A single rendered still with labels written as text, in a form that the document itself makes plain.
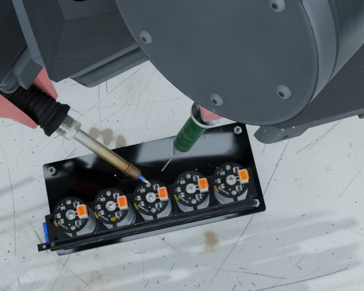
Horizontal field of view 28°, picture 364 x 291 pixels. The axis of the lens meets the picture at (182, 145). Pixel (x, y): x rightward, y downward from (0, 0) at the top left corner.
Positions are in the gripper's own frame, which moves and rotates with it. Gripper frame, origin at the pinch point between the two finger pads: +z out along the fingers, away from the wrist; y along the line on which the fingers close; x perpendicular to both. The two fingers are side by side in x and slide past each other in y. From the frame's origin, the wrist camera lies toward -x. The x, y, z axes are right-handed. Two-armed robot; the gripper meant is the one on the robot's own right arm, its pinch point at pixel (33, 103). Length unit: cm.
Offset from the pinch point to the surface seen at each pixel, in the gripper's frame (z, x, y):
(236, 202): 10.6, -10.5, 2.1
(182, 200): 9.0, -7.7, 0.3
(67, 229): 6.3, -2.9, -5.6
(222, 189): 9.9, -9.3, 2.4
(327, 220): 19.0, -12.7, 5.6
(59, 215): 5.7, -2.0, -5.1
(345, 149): 18.3, -11.3, 11.1
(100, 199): 6.7, -3.5, -2.7
